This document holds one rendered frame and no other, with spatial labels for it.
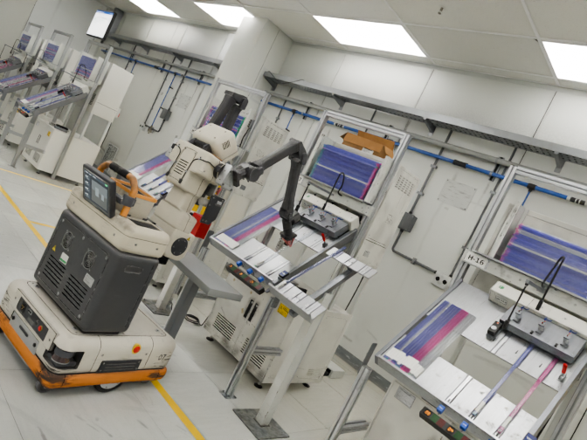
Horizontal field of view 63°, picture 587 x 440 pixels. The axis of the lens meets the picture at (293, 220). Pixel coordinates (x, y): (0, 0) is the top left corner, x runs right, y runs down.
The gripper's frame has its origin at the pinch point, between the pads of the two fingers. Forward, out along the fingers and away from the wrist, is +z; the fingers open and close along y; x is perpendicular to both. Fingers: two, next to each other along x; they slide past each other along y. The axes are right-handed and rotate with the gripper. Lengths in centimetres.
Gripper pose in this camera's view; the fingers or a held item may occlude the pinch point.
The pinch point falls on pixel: (289, 244)
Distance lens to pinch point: 304.5
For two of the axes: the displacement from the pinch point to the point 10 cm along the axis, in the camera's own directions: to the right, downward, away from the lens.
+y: -6.5, -3.7, 6.7
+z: 1.0, 8.3, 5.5
